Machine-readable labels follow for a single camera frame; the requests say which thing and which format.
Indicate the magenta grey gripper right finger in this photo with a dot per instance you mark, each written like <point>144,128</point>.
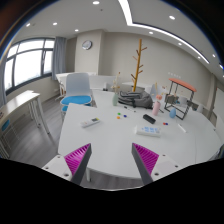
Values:
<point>145,160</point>

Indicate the round wall clock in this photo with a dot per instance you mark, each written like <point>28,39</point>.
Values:
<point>86,45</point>

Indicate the pink cylindrical bottle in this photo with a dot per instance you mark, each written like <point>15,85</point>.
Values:
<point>156,108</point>

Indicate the light blue egg object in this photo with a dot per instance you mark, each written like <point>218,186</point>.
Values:
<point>172,113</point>

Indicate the white power strip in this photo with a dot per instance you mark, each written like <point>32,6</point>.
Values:
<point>148,130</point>

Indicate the window with dark frame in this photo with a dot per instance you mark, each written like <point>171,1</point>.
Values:
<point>28,60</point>

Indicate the white remote control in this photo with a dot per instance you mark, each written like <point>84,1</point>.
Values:
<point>90,122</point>

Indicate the wooden coat tree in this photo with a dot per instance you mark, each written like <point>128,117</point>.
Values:
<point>139,65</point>

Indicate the white marker pen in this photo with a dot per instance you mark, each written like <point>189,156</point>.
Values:
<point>182,128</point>

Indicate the black rack orange top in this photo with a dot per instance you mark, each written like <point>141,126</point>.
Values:
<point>173,100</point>

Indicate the white chair blue cushion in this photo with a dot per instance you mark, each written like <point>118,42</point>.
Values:
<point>77,91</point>

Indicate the pale green vase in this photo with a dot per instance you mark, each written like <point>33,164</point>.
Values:
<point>115,99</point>

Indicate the black rectangular charger block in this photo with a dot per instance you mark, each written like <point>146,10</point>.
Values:
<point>149,118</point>

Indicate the grey curtain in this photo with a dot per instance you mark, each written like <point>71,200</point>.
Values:
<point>58,56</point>

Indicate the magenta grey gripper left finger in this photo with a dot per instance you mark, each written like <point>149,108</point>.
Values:
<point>77,162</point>

